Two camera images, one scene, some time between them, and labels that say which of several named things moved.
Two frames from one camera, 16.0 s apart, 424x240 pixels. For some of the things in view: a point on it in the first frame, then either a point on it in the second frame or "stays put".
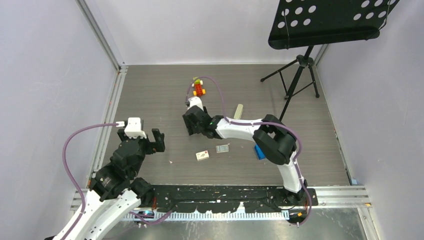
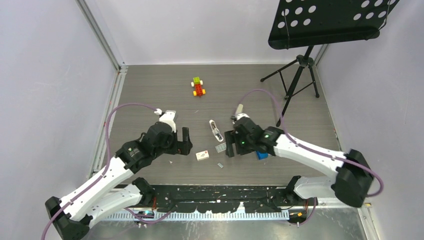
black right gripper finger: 189,123 to 229,137
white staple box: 202,155 stays put
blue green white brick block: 260,155 stays put
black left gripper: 158,144 to 181,147
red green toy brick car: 197,84 stays put
